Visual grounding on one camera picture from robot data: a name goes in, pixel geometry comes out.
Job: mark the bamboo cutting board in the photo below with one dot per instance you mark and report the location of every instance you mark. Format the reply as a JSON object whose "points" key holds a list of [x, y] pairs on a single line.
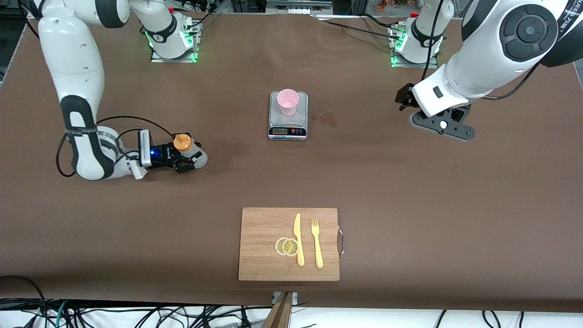
{"points": [[259, 228]]}

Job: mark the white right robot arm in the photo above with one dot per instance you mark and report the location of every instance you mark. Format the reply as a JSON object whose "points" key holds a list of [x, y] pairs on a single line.
{"points": [[73, 59]]}

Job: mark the small metal bracket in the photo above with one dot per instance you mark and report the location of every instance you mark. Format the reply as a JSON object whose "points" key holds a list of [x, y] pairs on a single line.
{"points": [[295, 298]]}

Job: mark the silver digital kitchen scale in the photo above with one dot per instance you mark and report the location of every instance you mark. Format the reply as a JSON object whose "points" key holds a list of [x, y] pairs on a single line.
{"points": [[287, 124]]}

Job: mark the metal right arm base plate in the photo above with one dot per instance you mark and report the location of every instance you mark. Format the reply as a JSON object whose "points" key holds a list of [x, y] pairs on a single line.
{"points": [[175, 60]]}

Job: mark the pink plastic cup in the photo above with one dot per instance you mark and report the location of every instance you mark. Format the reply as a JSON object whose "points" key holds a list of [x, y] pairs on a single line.
{"points": [[288, 102]]}

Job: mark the wooden post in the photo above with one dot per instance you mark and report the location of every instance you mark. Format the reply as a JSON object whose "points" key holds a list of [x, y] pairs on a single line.
{"points": [[280, 314]]}

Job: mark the lemon slice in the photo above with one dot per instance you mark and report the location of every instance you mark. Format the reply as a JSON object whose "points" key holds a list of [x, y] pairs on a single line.
{"points": [[278, 246], [290, 247]]}

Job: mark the white power strip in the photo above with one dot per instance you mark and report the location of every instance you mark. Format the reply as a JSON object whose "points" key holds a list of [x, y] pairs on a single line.
{"points": [[300, 10]]}

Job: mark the yellow plastic knife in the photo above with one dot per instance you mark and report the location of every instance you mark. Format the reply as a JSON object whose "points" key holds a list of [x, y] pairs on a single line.
{"points": [[297, 227]]}

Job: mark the yellow plastic fork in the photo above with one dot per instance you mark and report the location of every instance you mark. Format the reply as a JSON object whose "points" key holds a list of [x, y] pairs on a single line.
{"points": [[318, 250]]}

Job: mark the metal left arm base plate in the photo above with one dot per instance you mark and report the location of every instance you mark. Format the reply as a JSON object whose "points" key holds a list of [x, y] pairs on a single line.
{"points": [[419, 65]]}

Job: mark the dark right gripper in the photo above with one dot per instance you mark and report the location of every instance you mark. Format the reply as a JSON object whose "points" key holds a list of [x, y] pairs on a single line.
{"points": [[169, 157]]}

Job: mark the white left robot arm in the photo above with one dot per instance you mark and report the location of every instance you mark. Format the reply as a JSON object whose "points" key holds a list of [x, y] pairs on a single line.
{"points": [[492, 45]]}

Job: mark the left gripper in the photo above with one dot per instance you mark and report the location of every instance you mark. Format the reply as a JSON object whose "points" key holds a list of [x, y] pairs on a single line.
{"points": [[404, 96]]}

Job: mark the translucent sauce bottle orange cap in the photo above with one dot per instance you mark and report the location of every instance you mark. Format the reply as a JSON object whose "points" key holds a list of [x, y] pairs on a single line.
{"points": [[183, 143]]}

